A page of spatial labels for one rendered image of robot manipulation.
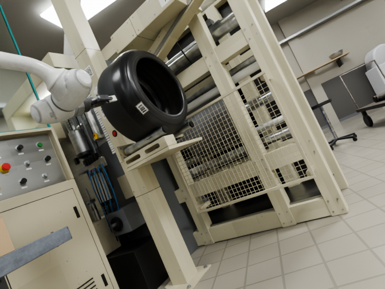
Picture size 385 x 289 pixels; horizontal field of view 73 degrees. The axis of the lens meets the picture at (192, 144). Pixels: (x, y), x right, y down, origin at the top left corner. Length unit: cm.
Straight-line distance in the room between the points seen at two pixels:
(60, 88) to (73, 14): 111
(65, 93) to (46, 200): 84
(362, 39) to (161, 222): 873
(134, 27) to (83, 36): 35
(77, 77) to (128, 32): 107
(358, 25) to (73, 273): 935
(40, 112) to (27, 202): 70
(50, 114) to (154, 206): 87
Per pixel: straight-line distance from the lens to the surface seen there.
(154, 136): 146
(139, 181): 172
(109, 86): 151
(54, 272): 171
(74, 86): 104
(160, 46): 202
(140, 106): 140
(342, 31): 960
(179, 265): 178
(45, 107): 115
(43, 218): 172
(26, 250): 79
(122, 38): 209
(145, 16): 197
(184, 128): 167
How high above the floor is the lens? 66
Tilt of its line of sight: 4 degrees up
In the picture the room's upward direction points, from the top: 24 degrees counter-clockwise
